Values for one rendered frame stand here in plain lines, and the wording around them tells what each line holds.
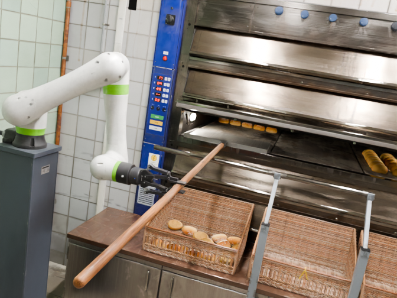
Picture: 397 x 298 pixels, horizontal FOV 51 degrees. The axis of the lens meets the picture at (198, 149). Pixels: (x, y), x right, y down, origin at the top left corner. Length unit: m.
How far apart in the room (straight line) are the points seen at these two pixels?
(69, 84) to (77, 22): 1.35
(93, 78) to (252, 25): 1.25
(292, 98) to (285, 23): 0.44
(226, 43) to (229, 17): 0.16
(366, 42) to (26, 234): 2.05
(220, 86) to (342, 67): 0.74
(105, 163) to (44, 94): 0.37
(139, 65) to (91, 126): 0.56
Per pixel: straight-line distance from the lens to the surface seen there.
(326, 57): 2.59
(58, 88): 1.73
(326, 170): 2.64
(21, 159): 1.96
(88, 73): 1.70
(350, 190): 2.29
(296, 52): 2.60
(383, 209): 2.73
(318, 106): 2.59
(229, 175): 2.70
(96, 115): 2.97
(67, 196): 3.22
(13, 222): 2.07
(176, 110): 2.73
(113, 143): 1.90
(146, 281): 2.48
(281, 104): 2.58
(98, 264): 1.11
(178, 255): 2.42
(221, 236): 2.65
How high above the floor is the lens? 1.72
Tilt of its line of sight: 13 degrees down
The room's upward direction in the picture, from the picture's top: 9 degrees clockwise
